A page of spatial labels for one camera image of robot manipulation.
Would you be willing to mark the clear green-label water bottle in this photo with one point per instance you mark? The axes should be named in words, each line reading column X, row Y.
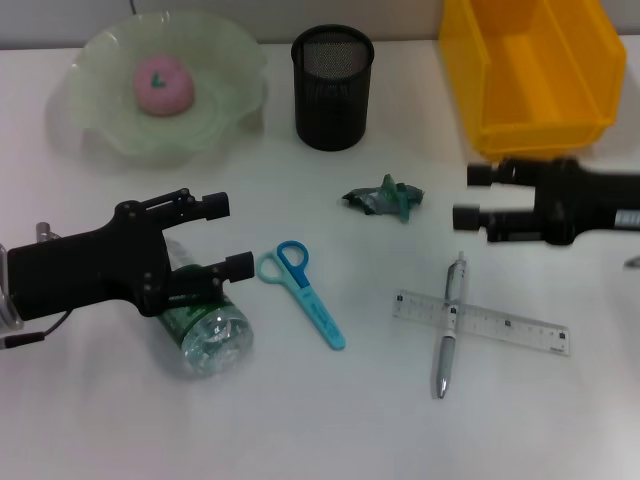
column 215, row 335

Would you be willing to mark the green glass fruit plate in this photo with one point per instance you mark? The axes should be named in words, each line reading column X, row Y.
column 220, row 110

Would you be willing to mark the black mesh pen holder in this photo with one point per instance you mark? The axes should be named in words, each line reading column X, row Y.
column 332, row 90

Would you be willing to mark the clear plastic ruler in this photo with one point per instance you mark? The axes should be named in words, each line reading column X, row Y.
column 525, row 330

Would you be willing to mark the blue scissors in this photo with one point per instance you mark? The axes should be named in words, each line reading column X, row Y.
column 312, row 305

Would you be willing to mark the grey white pen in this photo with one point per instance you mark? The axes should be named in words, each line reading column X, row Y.
column 447, row 350

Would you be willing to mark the pink peach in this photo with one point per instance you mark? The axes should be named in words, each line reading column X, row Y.
column 164, row 86

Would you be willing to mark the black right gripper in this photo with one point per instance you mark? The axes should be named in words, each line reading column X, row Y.
column 590, row 205

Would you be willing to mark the green plastic wrapper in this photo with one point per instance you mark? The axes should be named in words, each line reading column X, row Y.
column 385, row 200

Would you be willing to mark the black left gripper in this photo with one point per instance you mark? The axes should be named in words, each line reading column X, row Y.
column 85, row 272

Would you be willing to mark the yellow plastic bin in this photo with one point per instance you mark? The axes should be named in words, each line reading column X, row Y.
column 540, row 85

